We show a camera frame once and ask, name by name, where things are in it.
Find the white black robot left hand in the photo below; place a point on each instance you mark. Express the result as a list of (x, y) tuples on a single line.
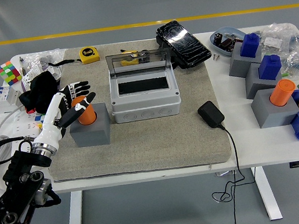
[(50, 120)]

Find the orange cylinder battery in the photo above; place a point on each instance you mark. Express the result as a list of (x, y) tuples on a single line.
[(281, 94), (86, 116)]

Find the transparent hinged box lid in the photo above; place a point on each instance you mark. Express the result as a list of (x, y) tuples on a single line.
[(159, 59)]

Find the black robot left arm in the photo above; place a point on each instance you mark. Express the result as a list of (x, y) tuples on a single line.
[(15, 170)]

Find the grey plastic junction box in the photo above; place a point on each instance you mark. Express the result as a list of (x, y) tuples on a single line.
[(145, 101)]

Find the blue block battery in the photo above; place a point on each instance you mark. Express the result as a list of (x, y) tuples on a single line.
[(250, 46), (268, 67)]

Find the small colourful puzzle cube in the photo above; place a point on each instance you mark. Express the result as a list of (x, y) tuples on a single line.
[(39, 121)]

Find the small red block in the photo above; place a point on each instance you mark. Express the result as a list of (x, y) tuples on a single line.
[(31, 110)]

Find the white power strip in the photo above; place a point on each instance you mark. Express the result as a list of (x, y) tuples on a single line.
[(21, 124)]

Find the black cloth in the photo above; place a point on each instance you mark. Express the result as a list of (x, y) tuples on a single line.
[(40, 92)]

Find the grey block holder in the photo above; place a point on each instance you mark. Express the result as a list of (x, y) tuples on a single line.
[(271, 114), (92, 134), (254, 83), (237, 64)]

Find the white purple card pack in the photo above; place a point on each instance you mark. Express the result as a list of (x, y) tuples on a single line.
[(30, 77)]

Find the white circuit breaker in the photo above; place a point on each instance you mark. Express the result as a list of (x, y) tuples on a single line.
[(2, 100)]

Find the silver pen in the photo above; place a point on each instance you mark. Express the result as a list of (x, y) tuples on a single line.
[(21, 65)]

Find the large colourful puzzle cube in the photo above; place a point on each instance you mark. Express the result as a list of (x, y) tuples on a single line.
[(8, 74)]

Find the clear plastic bag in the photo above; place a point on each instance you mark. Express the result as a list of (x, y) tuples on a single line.
[(38, 58)]

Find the white table leg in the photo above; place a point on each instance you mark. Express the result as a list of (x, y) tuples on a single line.
[(75, 220), (268, 195)]

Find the grey-brown mat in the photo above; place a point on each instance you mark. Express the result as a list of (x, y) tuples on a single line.
[(155, 143)]

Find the black capacitor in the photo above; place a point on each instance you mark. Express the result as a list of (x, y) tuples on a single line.
[(144, 58), (217, 38)]

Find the black cracked case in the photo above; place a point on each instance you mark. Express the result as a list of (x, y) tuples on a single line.
[(185, 43)]

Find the black power adapter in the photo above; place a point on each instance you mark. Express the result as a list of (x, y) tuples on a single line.
[(210, 114)]

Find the brown capacitor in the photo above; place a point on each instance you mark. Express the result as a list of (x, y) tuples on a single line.
[(226, 43)]

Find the blue-grey tray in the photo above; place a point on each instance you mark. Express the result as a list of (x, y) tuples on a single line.
[(226, 30)]

